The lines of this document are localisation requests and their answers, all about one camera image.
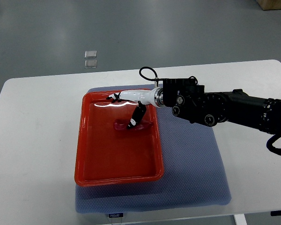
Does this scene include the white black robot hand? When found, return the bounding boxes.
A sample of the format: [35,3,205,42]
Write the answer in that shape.
[106,88,160,129]

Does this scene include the red chili pepper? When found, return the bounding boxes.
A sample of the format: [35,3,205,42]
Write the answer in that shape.
[113,119,153,131]

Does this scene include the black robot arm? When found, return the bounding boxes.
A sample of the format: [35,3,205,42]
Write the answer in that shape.
[107,76,281,156]

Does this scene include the red plastic tray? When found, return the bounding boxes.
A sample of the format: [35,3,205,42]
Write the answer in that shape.
[74,91,164,187]

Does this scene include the upper metal floor plate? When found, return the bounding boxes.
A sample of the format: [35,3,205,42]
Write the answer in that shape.
[84,50,97,59]

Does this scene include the blue-grey mesh mat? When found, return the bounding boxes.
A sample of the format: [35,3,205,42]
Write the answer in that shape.
[75,86,231,214]

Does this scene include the black label tag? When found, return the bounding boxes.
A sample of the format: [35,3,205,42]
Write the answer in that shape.
[109,213,124,218]

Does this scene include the white table leg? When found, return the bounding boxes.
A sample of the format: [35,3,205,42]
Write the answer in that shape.
[233,214,248,225]

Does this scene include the cardboard box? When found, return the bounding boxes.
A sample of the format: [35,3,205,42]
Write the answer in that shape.
[257,0,281,11]

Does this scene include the black cable loop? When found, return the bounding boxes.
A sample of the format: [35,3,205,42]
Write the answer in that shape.
[139,66,159,87]

